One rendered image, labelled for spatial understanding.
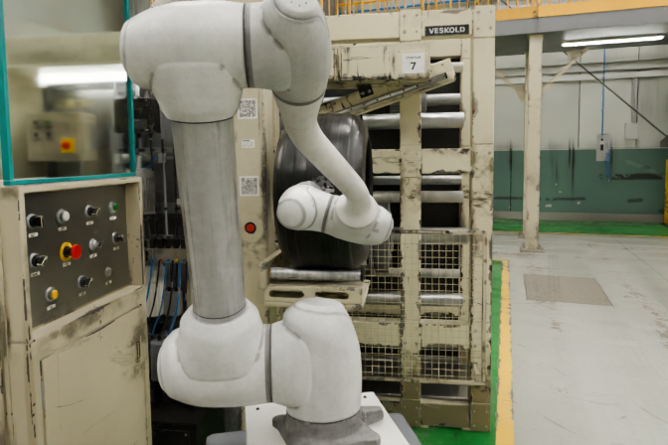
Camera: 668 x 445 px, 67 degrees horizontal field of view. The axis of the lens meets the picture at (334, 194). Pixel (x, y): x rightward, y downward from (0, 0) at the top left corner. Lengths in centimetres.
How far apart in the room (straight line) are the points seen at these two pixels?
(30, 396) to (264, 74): 100
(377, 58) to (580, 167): 916
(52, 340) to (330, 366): 77
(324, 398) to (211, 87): 61
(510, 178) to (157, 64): 1039
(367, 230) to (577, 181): 996
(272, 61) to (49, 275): 96
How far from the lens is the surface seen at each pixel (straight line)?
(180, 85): 81
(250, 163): 194
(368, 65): 215
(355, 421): 110
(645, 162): 1128
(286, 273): 187
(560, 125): 1113
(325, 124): 179
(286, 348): 101
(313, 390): 103
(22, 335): 144
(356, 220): 121
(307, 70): 82
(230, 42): 80
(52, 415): 155
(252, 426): 120
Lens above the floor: 133
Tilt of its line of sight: 4 degrees down
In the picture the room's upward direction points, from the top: 1 degrees counter-clockwise
